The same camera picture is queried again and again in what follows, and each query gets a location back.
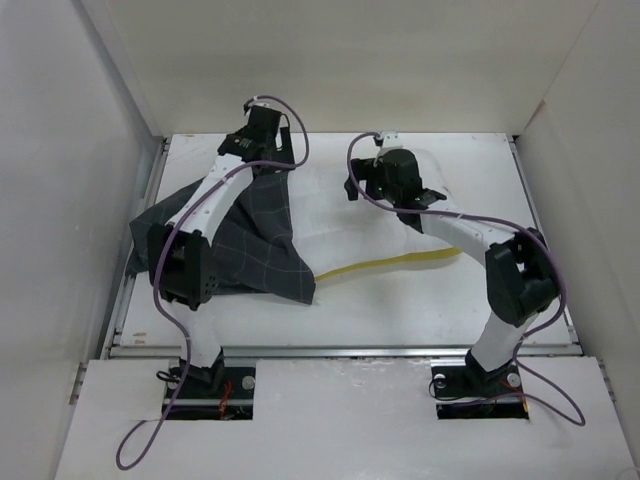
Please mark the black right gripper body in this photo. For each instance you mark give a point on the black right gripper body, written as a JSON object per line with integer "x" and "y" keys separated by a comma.
{"x": 375, "y": 180}

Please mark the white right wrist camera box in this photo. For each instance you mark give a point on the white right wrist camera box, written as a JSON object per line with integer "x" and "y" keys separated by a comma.
{"x": 387, "y": 139}

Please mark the aluminium front rail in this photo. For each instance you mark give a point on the aluminium front rail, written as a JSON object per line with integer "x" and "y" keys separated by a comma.
{"x": 285, "y": 352}

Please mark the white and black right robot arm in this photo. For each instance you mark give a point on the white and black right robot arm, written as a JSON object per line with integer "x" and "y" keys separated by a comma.
{"x": 521, "y": 282}

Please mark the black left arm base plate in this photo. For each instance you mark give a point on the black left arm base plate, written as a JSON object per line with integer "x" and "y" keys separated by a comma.
{"x": 235, "y": 382}

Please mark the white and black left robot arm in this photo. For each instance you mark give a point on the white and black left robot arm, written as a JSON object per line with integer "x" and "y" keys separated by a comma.
{"x": 227, "y": 177}

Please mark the white pillow with yellow band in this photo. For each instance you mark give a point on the white pillow with yellow band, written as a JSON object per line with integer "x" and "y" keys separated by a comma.
{"x": 335, "y": 236}

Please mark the dark grey checked pillowcase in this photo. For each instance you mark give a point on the dark grey checked pillowcase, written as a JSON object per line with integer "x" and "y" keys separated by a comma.
{"x": 252, "y": 251}

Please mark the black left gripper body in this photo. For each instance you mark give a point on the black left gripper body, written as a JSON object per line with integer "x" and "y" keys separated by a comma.
{"x": 284, "y": 155}

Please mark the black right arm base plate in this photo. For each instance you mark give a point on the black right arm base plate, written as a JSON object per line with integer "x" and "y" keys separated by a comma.
{"x": 457, "y": 382}

